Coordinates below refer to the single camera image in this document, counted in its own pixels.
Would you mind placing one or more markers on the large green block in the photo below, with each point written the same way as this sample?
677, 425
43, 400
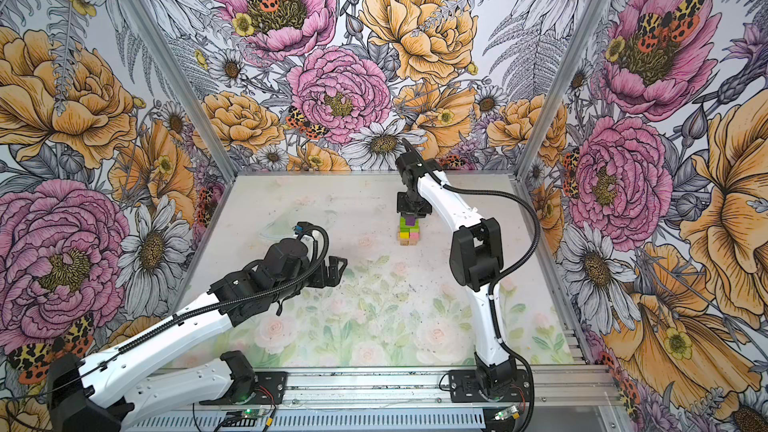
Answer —
409, 227

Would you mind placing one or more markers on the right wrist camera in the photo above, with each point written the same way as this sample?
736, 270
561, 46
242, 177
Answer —
414, 164

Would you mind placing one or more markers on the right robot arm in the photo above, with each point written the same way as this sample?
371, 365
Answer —
475, 261

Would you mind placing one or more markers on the small right circuit board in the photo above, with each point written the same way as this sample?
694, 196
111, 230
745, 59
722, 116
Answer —
509, 413

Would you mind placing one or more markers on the natural wood plank block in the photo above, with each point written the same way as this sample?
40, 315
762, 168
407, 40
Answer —
409, 241

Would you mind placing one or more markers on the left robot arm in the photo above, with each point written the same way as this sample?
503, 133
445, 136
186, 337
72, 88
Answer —
283, 273

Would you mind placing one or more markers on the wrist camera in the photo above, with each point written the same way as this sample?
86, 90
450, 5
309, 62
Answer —
302, 229
414, 164

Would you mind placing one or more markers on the left aluminium corner post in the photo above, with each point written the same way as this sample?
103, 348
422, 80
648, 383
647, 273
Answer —
153, 37

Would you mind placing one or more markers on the aluminium corner post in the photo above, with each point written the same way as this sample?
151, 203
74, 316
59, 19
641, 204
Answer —
153, 37
582, 34

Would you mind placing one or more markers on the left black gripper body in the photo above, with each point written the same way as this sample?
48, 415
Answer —
317, 279

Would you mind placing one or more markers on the right aluminium corner post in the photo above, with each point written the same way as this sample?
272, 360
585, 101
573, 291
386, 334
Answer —
582, 34

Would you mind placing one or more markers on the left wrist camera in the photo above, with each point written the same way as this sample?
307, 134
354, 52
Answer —
302, 229

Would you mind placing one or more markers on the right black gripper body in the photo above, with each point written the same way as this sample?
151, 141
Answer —
412, 204

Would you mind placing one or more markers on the aluminium front rail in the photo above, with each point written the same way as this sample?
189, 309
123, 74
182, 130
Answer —
319, 388

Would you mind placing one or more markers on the green circuit board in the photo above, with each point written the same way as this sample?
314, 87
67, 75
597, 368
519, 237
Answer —
250, 417

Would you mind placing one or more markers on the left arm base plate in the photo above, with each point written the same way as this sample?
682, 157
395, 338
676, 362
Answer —
263, 388

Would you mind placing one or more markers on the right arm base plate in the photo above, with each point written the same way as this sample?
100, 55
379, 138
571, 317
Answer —
476, 386

